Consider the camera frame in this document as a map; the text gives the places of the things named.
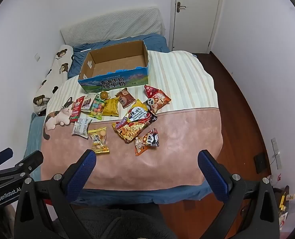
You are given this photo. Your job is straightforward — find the silver white snack packet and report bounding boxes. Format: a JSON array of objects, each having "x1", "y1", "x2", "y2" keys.
[{"x1": 71, "y1": 117, "x2": 93, "y2": 138}]

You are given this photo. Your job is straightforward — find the colourful candy balls bag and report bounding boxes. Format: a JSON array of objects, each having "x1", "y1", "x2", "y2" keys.
[{"x1": 88, "y1": 93, "x2": 107, "y2": 120}]

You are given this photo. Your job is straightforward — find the dark grey fleece clothing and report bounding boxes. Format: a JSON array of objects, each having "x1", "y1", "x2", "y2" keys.
[{"x1": 70, "y1": 203, "x2": 178, "y2": 239}]

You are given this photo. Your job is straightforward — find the printed cat blanket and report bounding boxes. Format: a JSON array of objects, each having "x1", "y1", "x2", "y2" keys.
[{"x1": 41, "y1": 50, "x2": 224, "y2": 188}]

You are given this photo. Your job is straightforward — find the chocolate stick packet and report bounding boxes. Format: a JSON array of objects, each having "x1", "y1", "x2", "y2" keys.
[{"x1": 81, "y1": 93, "x2": 97, "y2": 112}]

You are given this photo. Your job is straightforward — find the yellow snack packet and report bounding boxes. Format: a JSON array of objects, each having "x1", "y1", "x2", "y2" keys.
[{"x1": 102, "y1": 97, "x2": 120, "y2": 117}]

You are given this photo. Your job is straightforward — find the yellow biscuit packet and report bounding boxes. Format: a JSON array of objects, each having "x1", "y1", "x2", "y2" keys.
[{"x1": 87, "y1": 126, "x2": 110, "y2": 155}]

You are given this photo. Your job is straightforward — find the bear print long pillow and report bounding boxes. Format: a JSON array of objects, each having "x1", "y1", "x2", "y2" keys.
[{"x1": 33, "y1": 44, "x2": 74, "y2": 115}]

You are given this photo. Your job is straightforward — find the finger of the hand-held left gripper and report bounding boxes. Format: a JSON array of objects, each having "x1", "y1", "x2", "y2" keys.
[
  {"x1": 0, "y1": 148, "x2": 14, "y2": 173},
  {"x1": 0, "y1": 151, "x2": 44, "y2": 190}
]

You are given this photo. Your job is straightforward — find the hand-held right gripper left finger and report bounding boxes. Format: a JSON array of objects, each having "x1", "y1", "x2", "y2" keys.
[{"x1": 14, "y1": 149, "x2": 97, "y2": 239}]

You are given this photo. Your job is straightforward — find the black square box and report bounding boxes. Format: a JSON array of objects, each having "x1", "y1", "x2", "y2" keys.
[{"x1": 253, "y1": 153, "x2": 267, "y2": 173}]

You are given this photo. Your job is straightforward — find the red triangular snack packet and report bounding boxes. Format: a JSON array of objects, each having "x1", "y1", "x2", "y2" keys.
[{"x1": 144, "y1": 85, "x2": 160, "y2": 99}]

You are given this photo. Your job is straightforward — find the white wall socket plate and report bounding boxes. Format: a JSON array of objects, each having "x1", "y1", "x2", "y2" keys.
[{"x1": 271, "y1": 137, "x2": 282, "y2": 170}]

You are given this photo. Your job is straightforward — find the white door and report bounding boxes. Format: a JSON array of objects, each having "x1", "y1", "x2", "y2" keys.
[{"x1": 172, "y1": 0, "x2": 223, "y2": 53}]

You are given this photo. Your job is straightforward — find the cardboard box blue print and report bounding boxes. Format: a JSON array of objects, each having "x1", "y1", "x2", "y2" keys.
[{"x1": 78, "y1": 40, "x2": 150, "y2": 92}]

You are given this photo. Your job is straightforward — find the brown snack packet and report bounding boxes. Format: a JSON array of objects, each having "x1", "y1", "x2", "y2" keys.
[{"x1": 115, "y1": 88, "x2": 136, "y2": 109}]

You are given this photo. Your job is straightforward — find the yellow chip packet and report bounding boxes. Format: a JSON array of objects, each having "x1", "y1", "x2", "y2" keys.
[{"x1": 128, "y1": 100, "x2": 150, "y2": 122}]

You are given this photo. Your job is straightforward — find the grey cushion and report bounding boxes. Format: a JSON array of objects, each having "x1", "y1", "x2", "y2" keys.
[{"x1": 60, "y1": 7, "x2": 163, "y2": 46}]

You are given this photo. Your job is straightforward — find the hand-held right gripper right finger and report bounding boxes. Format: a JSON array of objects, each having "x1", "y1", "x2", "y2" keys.
[{"x1": 198, "y1": 150, "x2": 280, "y2": 239}]

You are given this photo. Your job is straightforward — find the yellow small objects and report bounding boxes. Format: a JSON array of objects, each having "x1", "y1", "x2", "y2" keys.
[{"x1": 279, "y1": 192, "x2": 295, "y2": 211}]

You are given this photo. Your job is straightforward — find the instant noodle packet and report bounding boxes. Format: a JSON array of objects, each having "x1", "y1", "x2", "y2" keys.
[{"x1": 112, "y1": 107, "x2": 158, "y2": 144}]

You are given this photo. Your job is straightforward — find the orange panda snack packet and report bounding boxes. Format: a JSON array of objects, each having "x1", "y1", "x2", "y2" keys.
[
  {"x1": 134, "y1": 128, "x2": 160, "y2": 157},
  {"x1": 144, "y1": 91, "x2": 171, "y2": 114}
]

